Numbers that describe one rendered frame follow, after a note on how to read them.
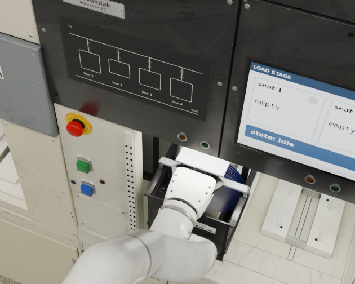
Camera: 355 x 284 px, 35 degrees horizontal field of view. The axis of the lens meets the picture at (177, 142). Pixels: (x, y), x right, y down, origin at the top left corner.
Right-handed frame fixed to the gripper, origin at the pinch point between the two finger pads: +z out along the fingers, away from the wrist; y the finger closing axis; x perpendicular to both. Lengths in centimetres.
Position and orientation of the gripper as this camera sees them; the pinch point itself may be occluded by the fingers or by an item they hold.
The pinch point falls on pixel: (205, 160)
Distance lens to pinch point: 135.6
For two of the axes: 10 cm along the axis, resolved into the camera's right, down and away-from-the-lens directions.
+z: 3.8, -7.0, 6.0
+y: 9.2, 3.1, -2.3
